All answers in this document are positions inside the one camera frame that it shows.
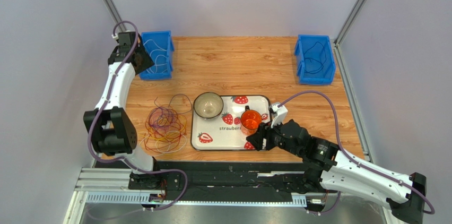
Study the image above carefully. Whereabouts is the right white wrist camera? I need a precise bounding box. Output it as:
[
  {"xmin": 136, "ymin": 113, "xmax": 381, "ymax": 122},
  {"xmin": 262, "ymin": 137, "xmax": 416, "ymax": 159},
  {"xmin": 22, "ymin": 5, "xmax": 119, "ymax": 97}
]
[{"xmin": 269, "ymin": 102, "xmax": 288, "ymax": 128}]

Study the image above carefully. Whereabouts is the grey ceramic bowl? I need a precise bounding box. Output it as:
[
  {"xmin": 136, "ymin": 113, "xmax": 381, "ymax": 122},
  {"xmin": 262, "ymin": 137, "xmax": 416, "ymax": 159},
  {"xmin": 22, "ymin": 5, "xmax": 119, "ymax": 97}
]
[{"xmin": 193, "ymin": 92, "xmax": 224, "ymax": 119}]

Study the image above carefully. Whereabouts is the orange translucent mug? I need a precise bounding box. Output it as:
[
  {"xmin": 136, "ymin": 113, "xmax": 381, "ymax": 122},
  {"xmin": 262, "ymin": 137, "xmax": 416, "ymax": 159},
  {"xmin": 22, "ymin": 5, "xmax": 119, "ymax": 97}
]
[{"xmin": 240, "ymin": 106, "xmax": 262, "ymax": 136}]

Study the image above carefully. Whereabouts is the left aluminium frame post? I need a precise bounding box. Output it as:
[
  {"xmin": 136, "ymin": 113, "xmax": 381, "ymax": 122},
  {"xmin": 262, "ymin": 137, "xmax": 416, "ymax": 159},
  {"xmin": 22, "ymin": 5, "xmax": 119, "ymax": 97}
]
[{"xmin": 87, "ymin": 0, "xmax": 134, "ymax": 168}]

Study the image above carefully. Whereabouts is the aluminium front rail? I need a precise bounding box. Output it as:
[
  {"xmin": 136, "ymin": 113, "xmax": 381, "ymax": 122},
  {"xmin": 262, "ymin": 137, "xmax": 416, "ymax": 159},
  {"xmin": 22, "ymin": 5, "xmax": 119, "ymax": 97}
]
[{"xmin": 74, "ymin": 167, "xmax": 395, "ymax": 208}]

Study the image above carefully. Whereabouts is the blue plastic bin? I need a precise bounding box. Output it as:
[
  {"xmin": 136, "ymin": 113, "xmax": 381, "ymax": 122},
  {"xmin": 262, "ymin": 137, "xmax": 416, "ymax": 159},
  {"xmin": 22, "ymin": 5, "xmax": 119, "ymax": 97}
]
[
  {"xmin": 294, "ymin": 35, "xmax": 336, "ymax": 85},
  {"xmin": 139, "ymin": 31, "xmax": 175, "ymax": 81}
]

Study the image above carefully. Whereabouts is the white cable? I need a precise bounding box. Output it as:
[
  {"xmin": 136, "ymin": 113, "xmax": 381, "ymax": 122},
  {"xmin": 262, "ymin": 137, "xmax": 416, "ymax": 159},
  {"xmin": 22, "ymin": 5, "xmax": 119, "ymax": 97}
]
[{"xmin": 143, "ymin": 39, "xmax": 169, "ymax": 75}]

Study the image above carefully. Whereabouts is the right blue plastic bin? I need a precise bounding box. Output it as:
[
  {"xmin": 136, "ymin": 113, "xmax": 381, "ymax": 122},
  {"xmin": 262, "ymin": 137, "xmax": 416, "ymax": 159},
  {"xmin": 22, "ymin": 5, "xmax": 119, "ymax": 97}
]
[{"xmin": 294, "ymin": 35, "xmax": 336, "ymax": 85}]

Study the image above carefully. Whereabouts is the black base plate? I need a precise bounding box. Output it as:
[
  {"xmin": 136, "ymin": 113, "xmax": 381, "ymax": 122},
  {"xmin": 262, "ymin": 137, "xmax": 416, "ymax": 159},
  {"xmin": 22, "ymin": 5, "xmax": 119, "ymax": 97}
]
[{"xmin": 126, "ymin": 161, "xmax": 307, "ymax": 203}]

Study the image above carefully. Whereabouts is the red cable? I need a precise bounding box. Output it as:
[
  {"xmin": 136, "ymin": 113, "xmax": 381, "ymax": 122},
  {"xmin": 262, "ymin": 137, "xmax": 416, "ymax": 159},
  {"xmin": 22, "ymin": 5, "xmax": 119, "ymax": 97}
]
[{"xmin": 144, "ymin": 108, "xmax": 187, "ymax": 154}]

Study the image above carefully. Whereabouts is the aluminium frame post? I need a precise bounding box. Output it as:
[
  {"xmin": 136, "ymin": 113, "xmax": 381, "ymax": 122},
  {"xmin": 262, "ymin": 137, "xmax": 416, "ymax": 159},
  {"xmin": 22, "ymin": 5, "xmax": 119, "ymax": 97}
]
[
  {"xmin": 333, "ymin": 0, "xmax": 405, "ymax": 224},
  {"xmin": 87, "ymin": 0, "xmax": 134, "ymax": 168}
]

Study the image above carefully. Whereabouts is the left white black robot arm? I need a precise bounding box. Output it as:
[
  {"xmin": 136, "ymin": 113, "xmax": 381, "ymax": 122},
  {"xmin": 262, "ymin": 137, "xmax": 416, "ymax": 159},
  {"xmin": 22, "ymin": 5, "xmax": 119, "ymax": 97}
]
[{"xmin": 83, "ymin": 31, "xmax": 164, "ymax": 189}]

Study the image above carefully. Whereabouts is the left blue plastic bin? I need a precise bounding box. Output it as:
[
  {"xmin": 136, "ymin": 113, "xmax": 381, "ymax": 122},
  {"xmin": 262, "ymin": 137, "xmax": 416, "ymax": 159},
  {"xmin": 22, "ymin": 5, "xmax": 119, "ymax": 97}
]
[{"xmin": 139, "ymin": 31, "xmax": 175, "ymax": 81}]

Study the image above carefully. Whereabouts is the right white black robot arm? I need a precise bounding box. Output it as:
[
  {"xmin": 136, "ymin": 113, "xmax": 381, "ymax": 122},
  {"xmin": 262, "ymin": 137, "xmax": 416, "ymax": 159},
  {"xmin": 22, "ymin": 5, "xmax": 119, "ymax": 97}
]
[{"xmin": 246, "ymin": 120, "xmax": 427, "ymax": 223}]

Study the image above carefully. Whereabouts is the white strawberry tray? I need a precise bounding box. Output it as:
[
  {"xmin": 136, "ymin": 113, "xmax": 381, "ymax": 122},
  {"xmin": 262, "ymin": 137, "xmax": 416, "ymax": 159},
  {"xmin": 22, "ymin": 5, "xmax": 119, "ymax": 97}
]
[{"xmin": 191, "ymin": 95, "xmax": 271, "ymax": 151}]

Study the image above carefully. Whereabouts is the right aluminium frame post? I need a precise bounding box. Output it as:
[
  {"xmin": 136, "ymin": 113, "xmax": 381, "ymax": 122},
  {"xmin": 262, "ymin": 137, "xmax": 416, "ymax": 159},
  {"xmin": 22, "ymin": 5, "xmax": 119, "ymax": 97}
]
[{"xmin": 333, "ymin": 0, "xmax": 405, "ymax": 224}]

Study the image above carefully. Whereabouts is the orange cable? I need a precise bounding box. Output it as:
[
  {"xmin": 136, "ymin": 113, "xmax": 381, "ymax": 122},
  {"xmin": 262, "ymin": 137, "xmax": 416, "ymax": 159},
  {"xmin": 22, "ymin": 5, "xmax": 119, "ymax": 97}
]
[{"xmin": 146, "ymin": 110, "xmax": 187, "ymax": 147}]

